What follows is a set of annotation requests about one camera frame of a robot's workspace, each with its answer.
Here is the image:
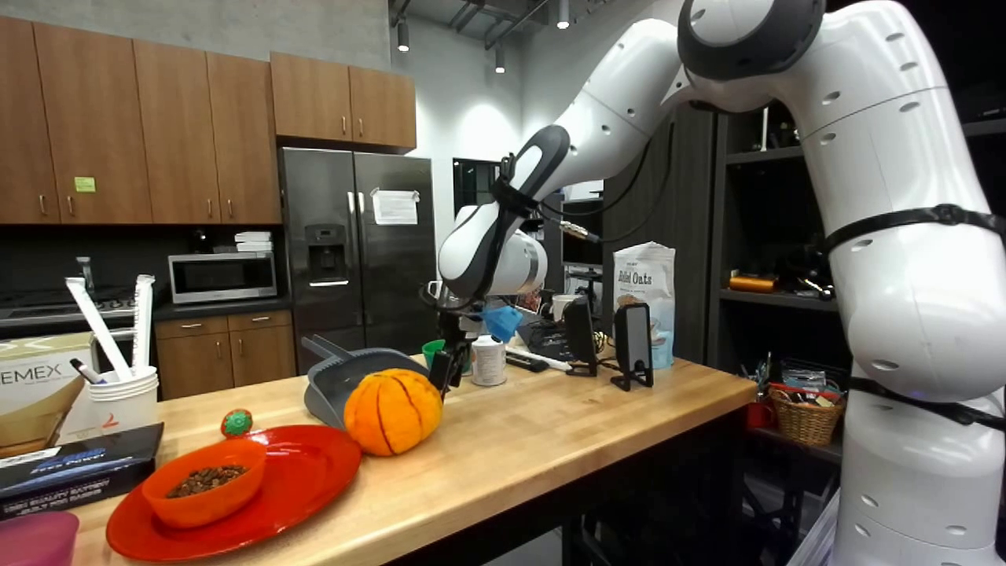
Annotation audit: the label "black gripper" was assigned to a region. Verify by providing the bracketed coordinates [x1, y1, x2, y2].
[425, 299, 477, 395]

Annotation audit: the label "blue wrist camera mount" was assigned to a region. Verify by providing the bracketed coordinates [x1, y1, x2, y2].
[482, 302, 526, 344]

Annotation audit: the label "wooden cabinets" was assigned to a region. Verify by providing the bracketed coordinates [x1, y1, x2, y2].
[0, 11, 417, 225]
[154, 304, 299, 401]

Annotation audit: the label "white stack on microwave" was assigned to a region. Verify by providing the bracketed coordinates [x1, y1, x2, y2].
[234, 225, 278, 257]

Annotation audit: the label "black electronic box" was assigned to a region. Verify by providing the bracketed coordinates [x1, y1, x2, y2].
[520, 310, 575, 363]

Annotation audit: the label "wooden lower cabinets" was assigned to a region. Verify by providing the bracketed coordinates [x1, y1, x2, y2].
[154, 304, 299, 401]

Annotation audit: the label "wicker basket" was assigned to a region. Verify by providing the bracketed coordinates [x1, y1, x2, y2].
[764, 381, 845, 448]

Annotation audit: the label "steel microwave oven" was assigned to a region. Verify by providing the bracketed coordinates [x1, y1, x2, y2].
[166, 248, 281, 308]

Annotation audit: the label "orange plush pumpkin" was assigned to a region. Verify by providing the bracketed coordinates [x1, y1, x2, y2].
[343, 363, 448, 458]

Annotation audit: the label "red round plate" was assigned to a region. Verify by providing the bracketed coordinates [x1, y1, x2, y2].
[105, 422, 366, 563]

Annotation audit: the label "orange papaya half toy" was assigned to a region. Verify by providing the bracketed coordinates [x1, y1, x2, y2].
[138, 435, 272, 529]

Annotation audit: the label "Chemex filter box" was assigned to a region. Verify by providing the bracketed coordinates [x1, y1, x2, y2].
[0, 329, 99, 456]

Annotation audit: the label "orange item on shelf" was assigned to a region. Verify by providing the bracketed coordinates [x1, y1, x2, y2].
[725, 268, 781, 294]

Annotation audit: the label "dark steel refrigerator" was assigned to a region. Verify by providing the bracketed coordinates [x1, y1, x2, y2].
[281, 141, 441, 370]

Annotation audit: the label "wooden upper cabinets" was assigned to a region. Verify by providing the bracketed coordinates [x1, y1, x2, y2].
[0, 11, 417, 225]

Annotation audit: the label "black remote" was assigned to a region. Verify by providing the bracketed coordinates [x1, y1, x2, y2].
[504, 349, 551, 375]

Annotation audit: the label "black shelf unit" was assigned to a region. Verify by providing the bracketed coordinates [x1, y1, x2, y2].
[705, 97, 1006, 474]

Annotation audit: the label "small red green toy fruit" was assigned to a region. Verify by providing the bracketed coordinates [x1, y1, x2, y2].
[216, 405, 255, 440]

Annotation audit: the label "pink container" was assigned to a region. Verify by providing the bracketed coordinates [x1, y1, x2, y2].
[0, 505, 81, 566]

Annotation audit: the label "white cup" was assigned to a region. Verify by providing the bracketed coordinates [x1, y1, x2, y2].
[470, 333, 508, 389]

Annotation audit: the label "white paper sheet on refrigerator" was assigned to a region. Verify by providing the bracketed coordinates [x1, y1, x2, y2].
[372, 184, 422, 229]

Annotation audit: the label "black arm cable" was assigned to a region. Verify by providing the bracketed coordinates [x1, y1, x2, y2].
[813, 200, 1006, 435]

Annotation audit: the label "black flat box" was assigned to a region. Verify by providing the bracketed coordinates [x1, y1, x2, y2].
[0, 419, 166, 518]

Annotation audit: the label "white flat stick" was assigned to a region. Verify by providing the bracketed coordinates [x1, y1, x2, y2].
[129, 269, 156, 375]
[63, 273, 134, 382]

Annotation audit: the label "black tablet stand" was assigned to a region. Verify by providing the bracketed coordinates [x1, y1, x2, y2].
[560, 294, 601, 378]
[608, 299, 654, 393]

